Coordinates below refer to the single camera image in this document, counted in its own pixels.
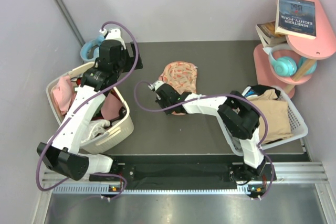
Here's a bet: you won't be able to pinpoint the pink tiered shelf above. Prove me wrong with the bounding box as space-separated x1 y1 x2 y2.
254 0 335 97

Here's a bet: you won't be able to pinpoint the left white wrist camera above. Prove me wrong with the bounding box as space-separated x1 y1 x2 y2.
99 28 126 49

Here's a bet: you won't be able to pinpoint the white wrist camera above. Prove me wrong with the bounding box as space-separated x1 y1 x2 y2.
148 80 165 93
99 28 126 49

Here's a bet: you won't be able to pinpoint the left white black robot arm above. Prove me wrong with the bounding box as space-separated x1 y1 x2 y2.
37 39 143 180

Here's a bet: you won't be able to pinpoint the Nineteen Eighty-Four book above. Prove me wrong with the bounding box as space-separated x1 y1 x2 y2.
275 0 316 39

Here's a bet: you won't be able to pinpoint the stacked paperback books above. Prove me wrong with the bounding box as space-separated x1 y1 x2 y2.
255 21 287 47

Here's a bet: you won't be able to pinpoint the cream laundry basket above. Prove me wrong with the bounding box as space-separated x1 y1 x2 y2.
46 62 134 154

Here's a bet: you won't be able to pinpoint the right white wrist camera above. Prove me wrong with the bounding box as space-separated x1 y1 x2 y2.
148 80 165 93

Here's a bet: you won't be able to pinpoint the pink garment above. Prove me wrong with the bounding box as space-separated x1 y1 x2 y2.
52 76 76 115

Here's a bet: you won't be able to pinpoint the blue headphones on table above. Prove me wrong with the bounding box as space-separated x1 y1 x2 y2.
80 35 105 63

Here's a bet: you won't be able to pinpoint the teal headphones on shelf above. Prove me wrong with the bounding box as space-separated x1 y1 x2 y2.
263 44 308 77

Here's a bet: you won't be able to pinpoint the floral mesh laundry bag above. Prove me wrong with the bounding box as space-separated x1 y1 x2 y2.
157 61 200 116

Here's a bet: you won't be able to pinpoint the white perforated plastic basket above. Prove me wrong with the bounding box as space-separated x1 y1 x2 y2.
214 85 309 158

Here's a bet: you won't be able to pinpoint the aluminium rail frame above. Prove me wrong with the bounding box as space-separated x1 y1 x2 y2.
33 139 335 223

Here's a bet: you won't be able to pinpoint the black garment in basket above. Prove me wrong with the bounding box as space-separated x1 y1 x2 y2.
243 84 281 101

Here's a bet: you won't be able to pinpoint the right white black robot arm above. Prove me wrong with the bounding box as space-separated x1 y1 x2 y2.
151 81 266 185

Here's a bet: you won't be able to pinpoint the beige folded garment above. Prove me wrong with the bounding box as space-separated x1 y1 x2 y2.
250 100 292 144

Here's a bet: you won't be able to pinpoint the white garment in basket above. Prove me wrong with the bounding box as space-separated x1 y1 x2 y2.
81 119 111 144

